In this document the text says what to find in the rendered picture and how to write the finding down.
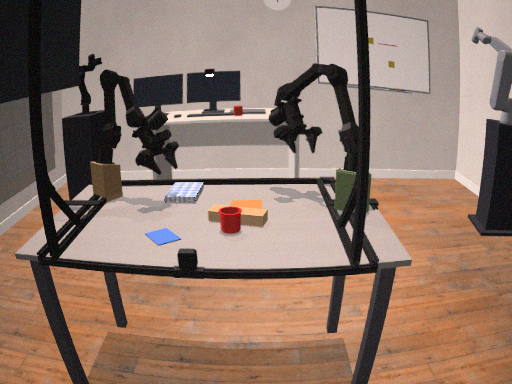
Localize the red cup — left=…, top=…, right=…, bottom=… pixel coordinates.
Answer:
left=219, top=207, right=242, bottom=234

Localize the blue and white checkered cloth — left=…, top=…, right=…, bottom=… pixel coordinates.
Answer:
left=165, top=182, right=204, bottom=203

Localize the blue flat rectangle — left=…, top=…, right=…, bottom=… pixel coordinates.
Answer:
left=145, top=228, right=181, bottom=246

